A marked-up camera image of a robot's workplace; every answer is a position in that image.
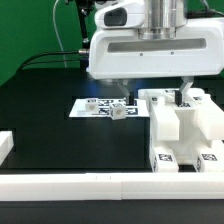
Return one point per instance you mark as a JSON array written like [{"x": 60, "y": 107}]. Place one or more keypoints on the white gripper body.
[{"x": 120, "y": 54}]

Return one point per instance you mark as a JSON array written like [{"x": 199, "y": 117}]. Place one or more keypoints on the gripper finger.
[
  {"x": 180, "y": 94},
  {"x": 128, "y": 95}
]

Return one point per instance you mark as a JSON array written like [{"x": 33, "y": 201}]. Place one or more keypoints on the white chair seat piece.
[{"x": 184, "y": 148}]

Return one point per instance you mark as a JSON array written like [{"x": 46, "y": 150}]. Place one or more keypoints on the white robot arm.
[{"x": 155, "y": 38}]

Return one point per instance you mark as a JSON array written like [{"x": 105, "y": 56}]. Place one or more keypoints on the white flat back plate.
[{"x": 138, "y": 109}]

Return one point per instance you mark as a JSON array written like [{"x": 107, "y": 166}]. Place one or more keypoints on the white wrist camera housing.
[{"x": 121, "y": 15}]

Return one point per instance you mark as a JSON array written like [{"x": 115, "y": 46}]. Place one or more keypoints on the white front fence rail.
[{"x": 111, "y": 186}]

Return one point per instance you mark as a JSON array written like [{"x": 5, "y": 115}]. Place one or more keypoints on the white fence rail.
[
  {"x": 6, "y": 144},
  {"x": 111, "y": 186}
]

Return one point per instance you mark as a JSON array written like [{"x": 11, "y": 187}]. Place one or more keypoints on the white left fence rail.
[{"x": 6, "y": 144}]

